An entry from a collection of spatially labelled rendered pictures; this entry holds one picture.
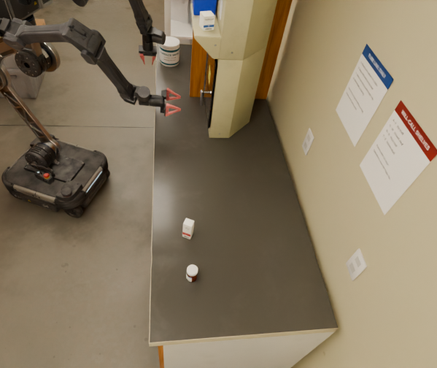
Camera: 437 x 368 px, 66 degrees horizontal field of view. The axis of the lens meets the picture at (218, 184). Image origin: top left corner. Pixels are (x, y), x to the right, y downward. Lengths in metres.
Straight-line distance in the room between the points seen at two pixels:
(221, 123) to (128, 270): 1.22
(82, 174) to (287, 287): 1.78
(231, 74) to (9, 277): 1.91
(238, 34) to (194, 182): 0.69
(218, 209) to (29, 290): 1.45
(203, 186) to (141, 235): 1.05
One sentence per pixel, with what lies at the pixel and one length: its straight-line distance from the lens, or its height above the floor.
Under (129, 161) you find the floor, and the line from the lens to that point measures 3.05.
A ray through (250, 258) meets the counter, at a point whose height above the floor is 0.94.
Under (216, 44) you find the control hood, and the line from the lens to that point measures 1.56.
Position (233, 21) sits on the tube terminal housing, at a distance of 1.53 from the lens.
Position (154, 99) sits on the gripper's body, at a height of 1.17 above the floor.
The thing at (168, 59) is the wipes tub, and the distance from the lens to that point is 2.39.
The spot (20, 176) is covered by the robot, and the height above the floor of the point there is 0.24.
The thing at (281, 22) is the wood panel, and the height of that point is 1.43.
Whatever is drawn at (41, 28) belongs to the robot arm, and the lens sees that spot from 1.57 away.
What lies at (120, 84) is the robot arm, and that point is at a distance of 1.64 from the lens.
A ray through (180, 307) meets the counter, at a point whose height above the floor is 0.94.
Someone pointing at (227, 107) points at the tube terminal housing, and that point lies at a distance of 1.76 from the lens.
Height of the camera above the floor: 2.20
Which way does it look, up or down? 50 degrees down
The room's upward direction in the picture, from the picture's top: 10 degrees clockwise
